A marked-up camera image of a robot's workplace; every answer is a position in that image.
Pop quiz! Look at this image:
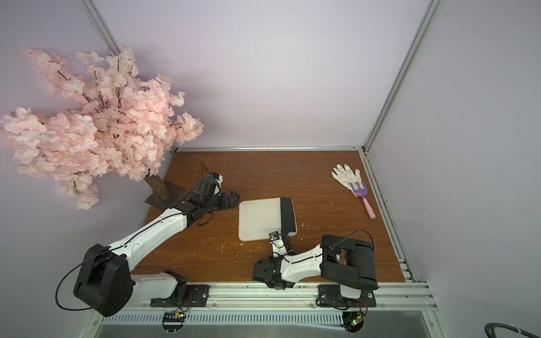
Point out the black kitchen knife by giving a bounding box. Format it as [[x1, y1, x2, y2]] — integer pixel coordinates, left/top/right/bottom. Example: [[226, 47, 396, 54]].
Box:
[[280, 197, 297, 255]]

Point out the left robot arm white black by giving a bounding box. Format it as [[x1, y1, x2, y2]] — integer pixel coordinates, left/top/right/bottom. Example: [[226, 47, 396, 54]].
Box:
[[73, 173, 240, 317]]

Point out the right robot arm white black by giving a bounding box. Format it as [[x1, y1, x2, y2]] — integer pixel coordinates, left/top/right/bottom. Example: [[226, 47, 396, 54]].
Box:
[[252, 232, 379, 299]]

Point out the right controller board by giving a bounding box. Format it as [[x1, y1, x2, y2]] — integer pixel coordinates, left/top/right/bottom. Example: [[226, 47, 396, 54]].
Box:
[[342, 311, 366, 334]]

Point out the controller board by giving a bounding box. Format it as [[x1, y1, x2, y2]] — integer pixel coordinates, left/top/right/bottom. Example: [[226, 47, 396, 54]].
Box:
[[161, 311, 187, 335], [342, 311, 366, 334]]

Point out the left controller board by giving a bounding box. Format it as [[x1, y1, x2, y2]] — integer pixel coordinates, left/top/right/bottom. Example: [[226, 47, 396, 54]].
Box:
[[161, 311, 187, 335]]

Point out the white work glove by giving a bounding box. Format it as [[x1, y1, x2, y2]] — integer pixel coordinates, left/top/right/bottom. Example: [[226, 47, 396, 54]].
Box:
[[331, 164, 364, 193]]

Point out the purple pink toy rake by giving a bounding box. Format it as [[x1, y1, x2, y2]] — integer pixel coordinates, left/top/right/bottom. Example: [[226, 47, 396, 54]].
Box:
[[349, 182, 376, 220]]

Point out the pink cherry blossom tree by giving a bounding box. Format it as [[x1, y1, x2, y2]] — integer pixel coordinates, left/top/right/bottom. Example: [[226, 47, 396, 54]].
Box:
[[1, 47, 204, 210]]

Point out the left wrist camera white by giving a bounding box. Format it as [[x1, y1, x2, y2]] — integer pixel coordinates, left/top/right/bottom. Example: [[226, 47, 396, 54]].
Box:
[[209, 173, 223, 195]]

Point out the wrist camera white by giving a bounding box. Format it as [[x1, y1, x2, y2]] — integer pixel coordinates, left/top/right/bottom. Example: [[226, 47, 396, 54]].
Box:
[[269, 231, 287, 259], [209, 173, 223, 195]]

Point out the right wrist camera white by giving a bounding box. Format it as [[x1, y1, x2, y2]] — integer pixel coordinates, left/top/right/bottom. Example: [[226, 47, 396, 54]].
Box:
[[269, 231, 287, 259]]

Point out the dark metal tree base plate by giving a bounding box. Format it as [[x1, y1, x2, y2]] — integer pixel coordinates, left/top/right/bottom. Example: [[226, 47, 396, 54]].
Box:
[[145, 181, 187, 211]]

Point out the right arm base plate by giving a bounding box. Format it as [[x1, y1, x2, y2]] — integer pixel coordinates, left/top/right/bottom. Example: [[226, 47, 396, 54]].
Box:
[[316, 284, 377, 308]]

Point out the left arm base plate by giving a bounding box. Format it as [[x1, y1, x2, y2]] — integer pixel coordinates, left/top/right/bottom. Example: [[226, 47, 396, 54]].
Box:
[[150, 284, 210, 308]]

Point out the aluminium mounting rail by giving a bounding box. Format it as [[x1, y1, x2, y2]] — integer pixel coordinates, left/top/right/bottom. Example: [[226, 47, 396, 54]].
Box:
[[122, 282, 438, 314]]

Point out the black cable bottom right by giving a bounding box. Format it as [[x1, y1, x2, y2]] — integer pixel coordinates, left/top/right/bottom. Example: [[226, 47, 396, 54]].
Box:
[[484, 323, 541, 338]]

